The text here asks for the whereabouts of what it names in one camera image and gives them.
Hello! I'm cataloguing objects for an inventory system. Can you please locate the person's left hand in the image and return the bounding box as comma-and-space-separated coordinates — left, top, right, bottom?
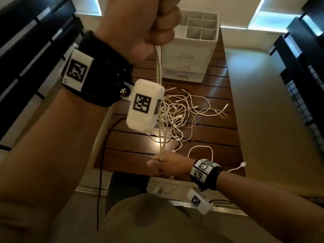
95, 0, 183, 65

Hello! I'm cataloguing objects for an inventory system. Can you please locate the person's right hand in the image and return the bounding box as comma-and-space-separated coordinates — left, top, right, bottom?
146, 152, 197, 181

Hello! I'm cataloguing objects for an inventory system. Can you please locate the tangle of white cables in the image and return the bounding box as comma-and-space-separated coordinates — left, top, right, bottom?
149, 84, 247, 172

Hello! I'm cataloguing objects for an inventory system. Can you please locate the white drawer organizer box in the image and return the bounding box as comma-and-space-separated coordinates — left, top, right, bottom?
162, 8, 220, 83

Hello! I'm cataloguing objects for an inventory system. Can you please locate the person's left forearm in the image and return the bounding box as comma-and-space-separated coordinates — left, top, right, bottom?
0, 87, 114, 243

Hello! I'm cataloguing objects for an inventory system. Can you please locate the person's right forearm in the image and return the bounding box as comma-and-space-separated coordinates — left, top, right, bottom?
216, 170, 324, 243

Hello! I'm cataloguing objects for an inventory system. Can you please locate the person's dark trouser leg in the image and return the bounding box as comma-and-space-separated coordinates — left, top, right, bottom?
105, 172, 150, 215

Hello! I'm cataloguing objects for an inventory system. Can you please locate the black right wristband with markers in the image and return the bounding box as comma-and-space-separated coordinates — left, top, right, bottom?
190, 159, 223, 191

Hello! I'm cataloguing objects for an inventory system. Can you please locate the black wristband with markers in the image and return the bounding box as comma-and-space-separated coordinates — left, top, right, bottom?
60, 30, 135, 107
190, 159, 223, 191

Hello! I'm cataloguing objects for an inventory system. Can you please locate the wooden slatted table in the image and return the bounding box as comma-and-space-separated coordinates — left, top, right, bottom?
93, 25, 246, 178

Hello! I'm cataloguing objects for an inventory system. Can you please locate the beige roller blind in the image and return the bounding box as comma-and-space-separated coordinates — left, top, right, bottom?
101, 0, 266, 29
70, 0, 102, 16

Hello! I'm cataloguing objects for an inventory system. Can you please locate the black left wristband with markers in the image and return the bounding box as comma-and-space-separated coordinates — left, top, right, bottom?
60, 30, 135, 107

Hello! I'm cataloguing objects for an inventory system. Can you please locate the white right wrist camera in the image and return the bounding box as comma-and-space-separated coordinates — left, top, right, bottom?
187, 188, 213, 215

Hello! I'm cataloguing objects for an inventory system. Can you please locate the thin black camera wire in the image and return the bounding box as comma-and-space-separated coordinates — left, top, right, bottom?
97, 116, 127, 232
209, 198, 232, 207

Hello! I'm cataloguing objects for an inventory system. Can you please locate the wire mesh panel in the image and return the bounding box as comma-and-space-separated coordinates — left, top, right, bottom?
286, 65, 324, 150

